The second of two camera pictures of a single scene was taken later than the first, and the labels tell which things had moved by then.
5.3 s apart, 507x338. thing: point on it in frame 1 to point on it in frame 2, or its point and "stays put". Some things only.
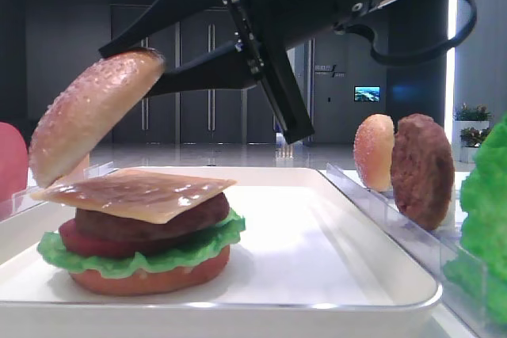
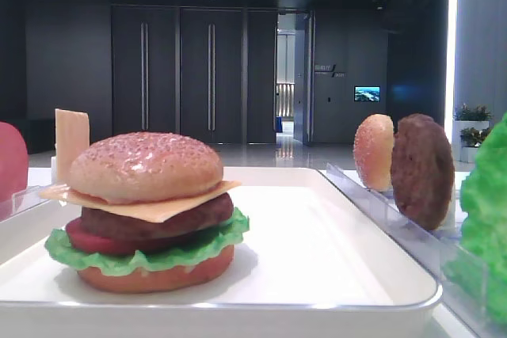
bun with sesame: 86,107 to 143,166
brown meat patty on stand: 422,169 stays put
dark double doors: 230,115 stays put
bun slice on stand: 374,151 stays put
